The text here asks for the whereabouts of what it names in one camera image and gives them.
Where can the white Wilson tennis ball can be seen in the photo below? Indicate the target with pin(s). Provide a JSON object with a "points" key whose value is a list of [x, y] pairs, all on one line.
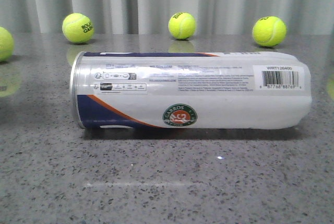
{"points": [[258, 90]]}

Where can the far left tennis ball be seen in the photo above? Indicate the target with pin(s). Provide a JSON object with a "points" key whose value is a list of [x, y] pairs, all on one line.
{"points": [[6, 44]]}

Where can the middle yellow tennis ball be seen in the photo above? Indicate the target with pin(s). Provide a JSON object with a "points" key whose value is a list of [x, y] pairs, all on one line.
{"points": [[182, 25]]}

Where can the yellow tennis ball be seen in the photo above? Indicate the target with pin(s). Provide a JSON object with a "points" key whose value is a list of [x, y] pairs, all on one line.
{"points": [[269, 31], [182, 25]]}

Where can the tennis ball with Roland Garros print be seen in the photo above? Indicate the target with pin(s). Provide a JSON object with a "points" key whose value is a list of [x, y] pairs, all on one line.
{"points": [[77, 28]]}

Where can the grey pleated curtain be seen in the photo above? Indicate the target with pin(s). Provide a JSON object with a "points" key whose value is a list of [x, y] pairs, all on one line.
{"points": [[151, 16]]}

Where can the right yellow tennis ball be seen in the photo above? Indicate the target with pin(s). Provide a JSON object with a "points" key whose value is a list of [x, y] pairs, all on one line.
{"points": [[269, 31]]}

